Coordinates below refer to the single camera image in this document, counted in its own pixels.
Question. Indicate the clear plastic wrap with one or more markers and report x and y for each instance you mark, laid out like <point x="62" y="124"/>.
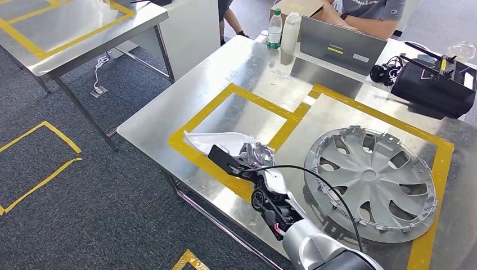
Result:
<point x="462" y="50"/>

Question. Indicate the steel table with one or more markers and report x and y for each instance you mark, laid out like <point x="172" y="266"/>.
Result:
<point x="93" y="22"/>

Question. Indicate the grey laptop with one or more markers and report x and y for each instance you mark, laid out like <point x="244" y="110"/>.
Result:
<point x="343" y="44"/>

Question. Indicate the yellow floor tape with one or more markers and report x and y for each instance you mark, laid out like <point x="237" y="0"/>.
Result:
<point x="59" y="135"/>
<point x="190" y="258"/>

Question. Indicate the yellow table tape marking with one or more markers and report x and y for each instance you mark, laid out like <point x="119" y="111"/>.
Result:
<point x="39" y="54"/>

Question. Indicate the white plastic bottle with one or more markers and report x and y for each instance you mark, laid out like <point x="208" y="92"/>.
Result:
<point x="290" y="35"/>

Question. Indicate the grey wheel hubcap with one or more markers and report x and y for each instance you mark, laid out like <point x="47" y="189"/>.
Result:
<point x="369" y="179"/>

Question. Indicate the steel workbench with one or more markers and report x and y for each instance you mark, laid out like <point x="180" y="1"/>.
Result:
<point x="231" y="67"/>

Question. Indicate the white desk panel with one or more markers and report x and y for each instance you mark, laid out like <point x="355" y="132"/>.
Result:
<point x="193" y="29"/>

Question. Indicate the yellow workbench tape marking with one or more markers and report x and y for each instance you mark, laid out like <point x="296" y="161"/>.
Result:
<point x="439" y="167"/>

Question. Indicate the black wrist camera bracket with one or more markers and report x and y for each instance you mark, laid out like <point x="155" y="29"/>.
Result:
<point x="221" y="158"/>

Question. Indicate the black remote controller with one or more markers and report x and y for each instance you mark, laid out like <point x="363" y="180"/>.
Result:
<point x="428" y="91"/>

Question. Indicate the clear bottle green cap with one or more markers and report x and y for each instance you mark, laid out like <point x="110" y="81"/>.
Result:
<point x="274" y="31"/>

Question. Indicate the cardboard box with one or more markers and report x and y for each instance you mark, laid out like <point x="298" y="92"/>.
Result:
<point x="298" y="7"/>

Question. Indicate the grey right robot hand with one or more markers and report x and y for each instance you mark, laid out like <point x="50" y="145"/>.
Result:
<point x="275" y="182"/>

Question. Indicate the grey floor socket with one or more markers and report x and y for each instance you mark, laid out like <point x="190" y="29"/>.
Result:
<point x="99" y="91"/>

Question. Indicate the white plastic shell part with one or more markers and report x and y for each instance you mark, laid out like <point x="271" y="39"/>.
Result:
<point x="212" y="141"/>

